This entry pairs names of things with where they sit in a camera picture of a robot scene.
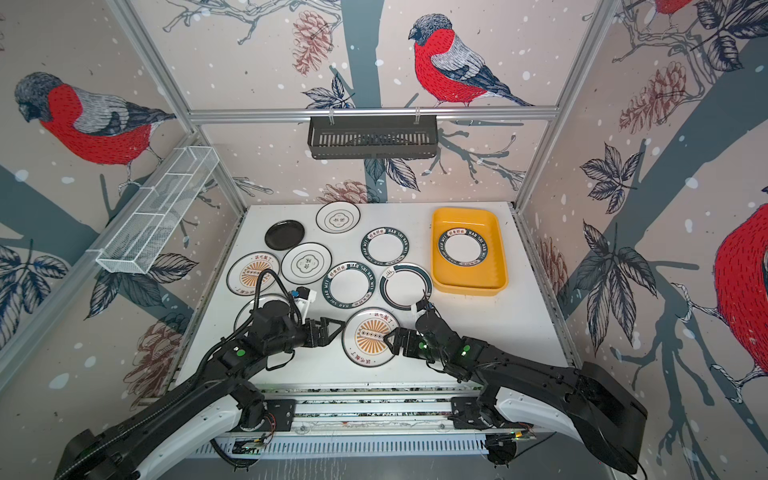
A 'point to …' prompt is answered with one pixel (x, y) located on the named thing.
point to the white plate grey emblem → (306, 263)
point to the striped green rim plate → (401, 286)
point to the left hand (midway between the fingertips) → (334, 327)
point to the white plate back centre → (338, 217)
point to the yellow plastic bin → (484, 279)
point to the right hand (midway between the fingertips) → (392, 344)
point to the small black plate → (284, 234)
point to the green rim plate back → (384, 246)
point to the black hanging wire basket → (373, 137)
